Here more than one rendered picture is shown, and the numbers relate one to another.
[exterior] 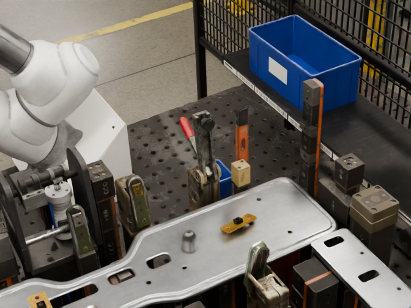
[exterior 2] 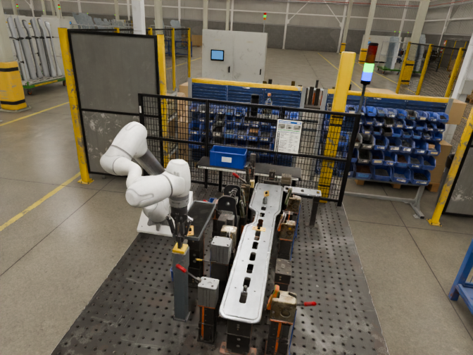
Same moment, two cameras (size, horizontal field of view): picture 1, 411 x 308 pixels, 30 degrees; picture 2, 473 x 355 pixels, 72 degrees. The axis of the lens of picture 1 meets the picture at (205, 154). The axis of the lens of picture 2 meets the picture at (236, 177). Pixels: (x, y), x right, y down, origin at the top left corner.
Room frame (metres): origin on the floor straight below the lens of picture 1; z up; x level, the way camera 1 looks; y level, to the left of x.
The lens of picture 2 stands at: (0.16, 1.82, 2.14)
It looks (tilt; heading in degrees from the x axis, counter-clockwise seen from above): 25 degrees down; 307
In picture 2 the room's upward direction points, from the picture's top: 3 degrees clockwise
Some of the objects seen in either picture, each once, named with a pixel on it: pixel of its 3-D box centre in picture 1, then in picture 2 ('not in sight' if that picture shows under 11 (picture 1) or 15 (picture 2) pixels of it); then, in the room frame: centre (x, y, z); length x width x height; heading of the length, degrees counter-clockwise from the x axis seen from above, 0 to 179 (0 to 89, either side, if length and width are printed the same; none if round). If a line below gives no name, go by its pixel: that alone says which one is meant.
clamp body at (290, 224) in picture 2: not in sight; (285, 244); (0.93, 0.21, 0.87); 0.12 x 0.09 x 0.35; 27
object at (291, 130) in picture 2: not in sight; (288, 136); (1.44, -0.61, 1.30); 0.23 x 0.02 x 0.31; 27
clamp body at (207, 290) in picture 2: not in sight; (207, 311); (0.94, 0.95, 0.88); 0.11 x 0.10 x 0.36; 27
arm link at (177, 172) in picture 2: not in sight; (176, 177); (1.13, 0.95, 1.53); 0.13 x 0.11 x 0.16; 87
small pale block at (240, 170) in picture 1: (241, 222); (250, 201); (1.42, -0.08, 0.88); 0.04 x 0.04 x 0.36; 27
